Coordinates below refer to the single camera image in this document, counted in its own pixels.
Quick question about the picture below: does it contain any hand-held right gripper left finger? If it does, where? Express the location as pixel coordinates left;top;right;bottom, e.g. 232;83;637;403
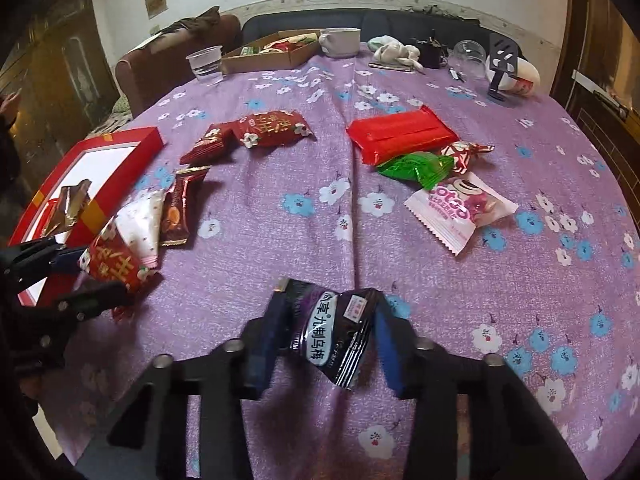
75;280;292;480

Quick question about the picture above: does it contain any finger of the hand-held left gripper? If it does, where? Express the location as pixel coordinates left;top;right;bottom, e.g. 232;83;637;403
0;236;85;295
47;281;137;341

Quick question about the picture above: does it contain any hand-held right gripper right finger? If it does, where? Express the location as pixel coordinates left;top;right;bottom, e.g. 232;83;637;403
372;296;587;480

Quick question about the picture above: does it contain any red white flowered snack packet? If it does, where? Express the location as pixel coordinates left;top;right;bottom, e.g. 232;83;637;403
79;187;167;322

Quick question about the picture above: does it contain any black snack packet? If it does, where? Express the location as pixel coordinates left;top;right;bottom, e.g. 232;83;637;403
272;277;397;391

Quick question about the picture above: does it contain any red gift box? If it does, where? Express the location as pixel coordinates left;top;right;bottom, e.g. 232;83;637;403
9;127;164;309

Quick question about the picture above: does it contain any green snack packet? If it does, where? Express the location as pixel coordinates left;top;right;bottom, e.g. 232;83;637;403
376;151;455;191

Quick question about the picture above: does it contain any red white candy packet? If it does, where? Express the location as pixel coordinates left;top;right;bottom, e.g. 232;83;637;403
440;141;496;174

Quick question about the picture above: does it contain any pile of snacks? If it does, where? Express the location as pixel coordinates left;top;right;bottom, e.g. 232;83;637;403
239;32;321;57

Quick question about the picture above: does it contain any gold foil snack packet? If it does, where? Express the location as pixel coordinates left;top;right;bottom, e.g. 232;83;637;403
41;179;94;237

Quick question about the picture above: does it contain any purple floral tablecloth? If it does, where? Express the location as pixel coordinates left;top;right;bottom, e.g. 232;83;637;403
30;50;640;480

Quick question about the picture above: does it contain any brown snack packet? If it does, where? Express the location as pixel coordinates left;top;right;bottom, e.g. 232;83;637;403
160;165;212;249

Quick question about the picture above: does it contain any pink white snack packet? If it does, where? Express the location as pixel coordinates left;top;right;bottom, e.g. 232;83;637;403
403;172;519;257

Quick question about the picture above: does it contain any wooden glass cabinet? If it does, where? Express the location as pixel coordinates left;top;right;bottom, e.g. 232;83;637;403
0;0;122;171

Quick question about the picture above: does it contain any dark red snack packet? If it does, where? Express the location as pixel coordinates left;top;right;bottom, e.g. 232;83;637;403
179;122;242;166

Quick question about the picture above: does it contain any brown armchair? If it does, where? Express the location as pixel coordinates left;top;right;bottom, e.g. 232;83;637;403
115;7;243;120

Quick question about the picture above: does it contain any long red snack packet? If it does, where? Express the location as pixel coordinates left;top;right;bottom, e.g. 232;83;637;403
346;105;460;166

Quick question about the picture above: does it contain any white paper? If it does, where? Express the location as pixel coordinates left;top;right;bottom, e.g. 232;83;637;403
134;34;172;52

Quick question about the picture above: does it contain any clear plastic cup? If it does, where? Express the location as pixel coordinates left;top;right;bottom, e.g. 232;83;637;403
186;45;224;86

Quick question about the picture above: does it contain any brown clothing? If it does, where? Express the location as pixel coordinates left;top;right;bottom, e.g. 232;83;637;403
164;6;222;34

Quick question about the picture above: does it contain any cardboard box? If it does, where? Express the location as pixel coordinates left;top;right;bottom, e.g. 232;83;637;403
220;29;322;76

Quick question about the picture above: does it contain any white plush toy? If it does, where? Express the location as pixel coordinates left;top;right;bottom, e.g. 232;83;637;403
367;35;426;72

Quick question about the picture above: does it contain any small black container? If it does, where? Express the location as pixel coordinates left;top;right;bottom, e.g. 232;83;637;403
411;30;449;69

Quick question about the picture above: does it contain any white red bowl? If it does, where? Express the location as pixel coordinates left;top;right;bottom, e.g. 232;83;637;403
485;55;542;97

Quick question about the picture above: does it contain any clear glass jar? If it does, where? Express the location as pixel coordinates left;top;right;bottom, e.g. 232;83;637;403
452;39;489;79

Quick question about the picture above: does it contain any white mug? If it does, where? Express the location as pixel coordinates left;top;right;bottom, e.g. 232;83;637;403
318;27;362;60

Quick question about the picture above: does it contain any black phone stand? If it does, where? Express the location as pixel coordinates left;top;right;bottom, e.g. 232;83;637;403
487;32;522;102

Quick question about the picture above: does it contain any dark sofa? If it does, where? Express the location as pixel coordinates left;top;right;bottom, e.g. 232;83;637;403
241;7;523;58

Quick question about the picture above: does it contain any wooden door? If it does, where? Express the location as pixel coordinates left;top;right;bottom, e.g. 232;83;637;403
549;0;640;221

